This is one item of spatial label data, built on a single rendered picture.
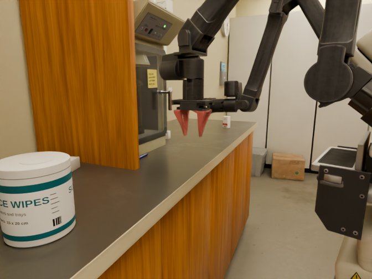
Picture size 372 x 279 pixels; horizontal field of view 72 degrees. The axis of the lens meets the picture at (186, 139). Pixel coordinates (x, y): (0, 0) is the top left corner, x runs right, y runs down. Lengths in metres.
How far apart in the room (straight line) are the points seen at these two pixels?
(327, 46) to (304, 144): 3.49
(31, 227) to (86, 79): 0.59
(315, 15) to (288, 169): 2.85
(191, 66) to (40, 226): 0.48
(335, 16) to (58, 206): 0.61
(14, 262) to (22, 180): 0.14
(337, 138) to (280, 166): 0.85
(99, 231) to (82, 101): 0.56
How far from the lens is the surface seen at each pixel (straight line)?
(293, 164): 3.68
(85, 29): 1.01
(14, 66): 1.24
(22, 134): 1.25
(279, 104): 3.92
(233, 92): 1.07
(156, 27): 1.09
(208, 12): 0.67
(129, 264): 0.67
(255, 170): 3.69
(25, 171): 0.52
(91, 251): 0.53
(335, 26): 0.57
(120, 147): 0.93
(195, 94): 0.68
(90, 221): 0.62
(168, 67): 0.72
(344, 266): 0.80
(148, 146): 1.15
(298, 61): 3.92
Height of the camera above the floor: 1.23
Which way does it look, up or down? 12 degrees down
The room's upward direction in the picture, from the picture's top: straight up
